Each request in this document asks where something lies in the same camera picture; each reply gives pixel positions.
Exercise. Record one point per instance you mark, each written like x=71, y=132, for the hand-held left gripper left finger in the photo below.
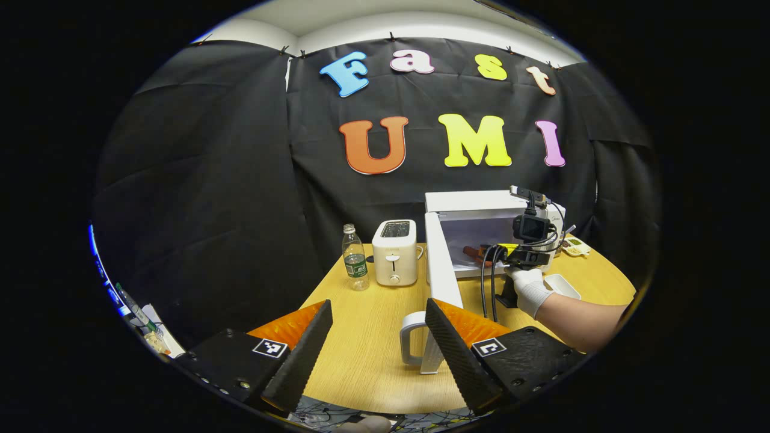
x=304, y=361

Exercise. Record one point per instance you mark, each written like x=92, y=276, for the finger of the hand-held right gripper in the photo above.
x=485, y=257

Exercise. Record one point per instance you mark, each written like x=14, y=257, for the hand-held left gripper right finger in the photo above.
x=454, y=361

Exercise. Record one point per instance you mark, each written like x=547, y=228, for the red-brown meat piece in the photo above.
x=470, y=251

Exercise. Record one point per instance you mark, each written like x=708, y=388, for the white microwave oven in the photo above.
x=469, y=201

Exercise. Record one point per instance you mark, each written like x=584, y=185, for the clear glass container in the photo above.
x=565, y=240

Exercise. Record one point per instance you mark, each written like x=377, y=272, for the divided dish of beans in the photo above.
x=576, y=245

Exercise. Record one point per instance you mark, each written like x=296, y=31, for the white rectangular plate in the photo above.
x=562, y=287

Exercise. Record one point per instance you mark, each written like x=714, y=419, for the white toaster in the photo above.
x=394, y=252

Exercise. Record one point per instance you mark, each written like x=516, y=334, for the clear plastic water bottle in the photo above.
x=355, y=261

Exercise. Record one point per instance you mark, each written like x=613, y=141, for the white paper sheet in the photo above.
x=165, y=337

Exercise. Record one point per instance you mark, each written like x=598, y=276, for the green pen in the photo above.
x=135, y=308

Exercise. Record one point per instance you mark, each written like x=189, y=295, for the black backdrop cloth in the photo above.
x=240, y=150

